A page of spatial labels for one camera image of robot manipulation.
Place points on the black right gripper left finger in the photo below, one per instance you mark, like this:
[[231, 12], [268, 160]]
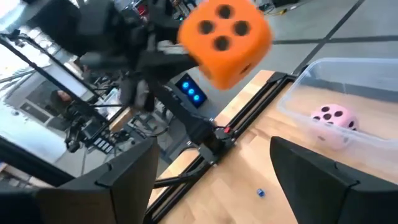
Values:
[[130, 186]]

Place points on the person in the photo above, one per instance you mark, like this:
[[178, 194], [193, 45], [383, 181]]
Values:
[[60, 101]]

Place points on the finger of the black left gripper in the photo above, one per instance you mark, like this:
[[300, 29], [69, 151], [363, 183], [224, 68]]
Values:
[[168, 66], [171, 47]]

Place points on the clear plastic container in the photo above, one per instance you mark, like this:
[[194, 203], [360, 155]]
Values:
[[292, 105]]

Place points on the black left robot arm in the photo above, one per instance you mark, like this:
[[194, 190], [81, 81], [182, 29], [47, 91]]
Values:
[[199, 127]]

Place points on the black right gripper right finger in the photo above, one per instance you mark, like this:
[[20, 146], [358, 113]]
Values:
[[311, 186]]

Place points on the orange foam die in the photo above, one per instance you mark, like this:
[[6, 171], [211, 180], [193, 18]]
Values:
[[224, 59]]

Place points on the small blue die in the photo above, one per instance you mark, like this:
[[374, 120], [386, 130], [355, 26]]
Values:
[[260, 193]]

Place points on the black box with blue lights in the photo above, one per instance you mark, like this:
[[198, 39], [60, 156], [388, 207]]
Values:
[[191, 91]]

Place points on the pink foam die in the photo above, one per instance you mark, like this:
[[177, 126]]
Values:
[[334, 119]]

